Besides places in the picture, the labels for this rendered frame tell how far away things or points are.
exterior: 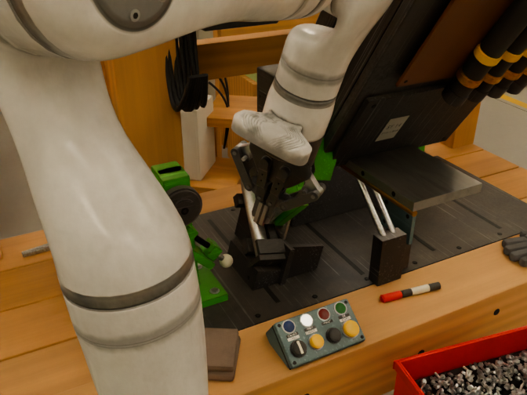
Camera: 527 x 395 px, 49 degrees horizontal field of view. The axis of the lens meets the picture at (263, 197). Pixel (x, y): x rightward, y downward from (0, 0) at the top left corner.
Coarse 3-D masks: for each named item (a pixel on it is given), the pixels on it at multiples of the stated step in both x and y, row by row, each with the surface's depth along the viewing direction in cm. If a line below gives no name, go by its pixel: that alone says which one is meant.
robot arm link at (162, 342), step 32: (192, 288) 40; (96, 320) 37; (128, 320) 37; (160, 320) 38; (192, 320) 40; (96, 352) 39; (128, 352) 38; (160, 352) 39; (192, 352) 41; (96, 384) 41; (128, 384) 40; (160, 384) 40; (192, 384) 42
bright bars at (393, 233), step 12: (360, 180) 116; (372, 204) 115; (372, 216) 114; (384, 216) 115; (396, 228) 115; (384, 240) 112; (396, 240) 113; (372, 252) 115; (384, 252) 113; (396, 252) 114; (372, 264) 116; (384, 264) 114; (396, 264) 116; (372, 276) 117; (384, 276) 116; (396, 276) 118
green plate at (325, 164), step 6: (318, 150) 109; (318, 156) 110; (324, 156) 110; (330, 156) 111; (318, 162) 110; (324, 162) 111; (330, 162) 112; (318, 168) 111; (324, 168) 112; (330, 168) 112; (318, 174) 112; (324, 174) 112; (330, 174) 113; (300, 186) 109
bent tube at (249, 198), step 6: (246, 192) 119; (252, 192) 119; (246, 198) 119; (252, 198) 119; (246, 204) 119; (252, 204) 118; (246, 210) 119; (252, 210) 118; (252, 216) 117; (252, 222) 117; (252, 228) 117; (258, 228) 116; (264, 228) 117; (252, 234) 117; (258, 234) 116; (264, 234) 116
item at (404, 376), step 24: (504, 336) 101; (408, 360) 96; (432, 360) 98; (456, 360) 100; (480, 360) 102; (504, 360) 102; (408, 384) 92; (432, 384) 97; (456, 384) 96; (480, 384) 97; (504, 384) 97
